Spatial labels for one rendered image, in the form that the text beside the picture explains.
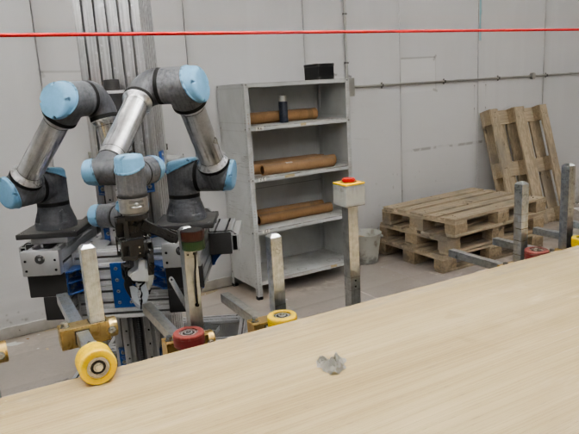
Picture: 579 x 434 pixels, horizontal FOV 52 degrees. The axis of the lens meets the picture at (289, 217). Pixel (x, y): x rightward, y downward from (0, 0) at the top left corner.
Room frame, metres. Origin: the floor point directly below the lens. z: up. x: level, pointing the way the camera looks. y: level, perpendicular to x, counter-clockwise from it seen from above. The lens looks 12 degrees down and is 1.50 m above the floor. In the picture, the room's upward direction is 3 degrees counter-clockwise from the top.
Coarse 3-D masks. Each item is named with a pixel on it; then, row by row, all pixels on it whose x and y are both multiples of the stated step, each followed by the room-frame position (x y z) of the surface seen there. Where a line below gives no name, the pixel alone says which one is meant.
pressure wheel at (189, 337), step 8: (184, 328) 1.45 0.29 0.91; (192, 328) 1.45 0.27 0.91; (200, 328) 1.45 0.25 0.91; (176, 336) 1.40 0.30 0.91; (184, 336) 1.40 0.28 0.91; (192, 336) 1.40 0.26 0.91; (200, 336) 1.41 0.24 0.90; (176, 344) 1.40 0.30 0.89; (184, 344) 1.39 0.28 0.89; (192, 344) 1.39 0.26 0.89; (200, 344) 1.40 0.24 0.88
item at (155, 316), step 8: (144, 304) 1.78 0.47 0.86; (152, 304) 1.78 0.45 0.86; (144, 312) 1.77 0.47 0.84; (152, 312) 1.71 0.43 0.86; (160, 312) 1.71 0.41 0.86; (152, 320) 1.69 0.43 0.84; (160, 320) 1.64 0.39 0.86; (168, 320) 1.63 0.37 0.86; (160, 328) 1.61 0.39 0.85; (168, 328) 1.57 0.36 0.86; (176, 328) 1.57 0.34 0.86
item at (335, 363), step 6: (336, 354) 1.22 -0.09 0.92; (318, 360) 1.22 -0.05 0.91; (324, 360) 1.21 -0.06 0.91; (330, 360) 1.20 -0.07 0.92; (336, 360) 1.21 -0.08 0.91; (342, 360) 1.22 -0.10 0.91; (318, 366) 1.20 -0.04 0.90; (324, 366) 1.19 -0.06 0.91; (330, 366) 1.18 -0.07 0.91; (336, 366) 1.20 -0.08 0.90; (342, 366) 1.18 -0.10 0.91; (330, 372) 1.17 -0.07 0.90; (336, 372) 1.16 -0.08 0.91
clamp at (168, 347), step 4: (204, 332) 1.50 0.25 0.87; (208, 332) 1.51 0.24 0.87; (212, 332) 1.51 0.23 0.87; (172, 336) 1.49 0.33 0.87; (208, 336) 1.49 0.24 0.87; (212, 336) 1.50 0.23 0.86; (164, 340) 1.47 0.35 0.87; (208, 340) 1.49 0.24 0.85; (212, 340) 1.49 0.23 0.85; (164, 344) 1.46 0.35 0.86; (168, 344) 1.44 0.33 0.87; (172, 344) 1.45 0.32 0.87; (164, 348) 1.46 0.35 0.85; (168, 348) 1.44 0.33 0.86; (172, 348) 1.44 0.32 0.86; (164, 352) 1.47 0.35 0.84; (168, 352) 1.44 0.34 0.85
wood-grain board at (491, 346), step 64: (576, 256) 1.89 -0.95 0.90; (320, 320) 1.47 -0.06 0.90; (384, 320) 1.44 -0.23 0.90; (448, 320) 1.42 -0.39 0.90; (512, 320) 1.39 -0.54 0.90; (576, 320) 1.37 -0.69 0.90; (64, 384) 1.19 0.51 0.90; (128, 384) 1.17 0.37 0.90; (192, 384) 1.16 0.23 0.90; (256, 384) 1.14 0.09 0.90; (320, 384) 1.13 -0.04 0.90; (384, 384) 1.11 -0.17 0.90; (448, 384) 1.09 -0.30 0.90; (512, 384) 1.08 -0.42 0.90; (576, 384) 1.06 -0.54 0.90
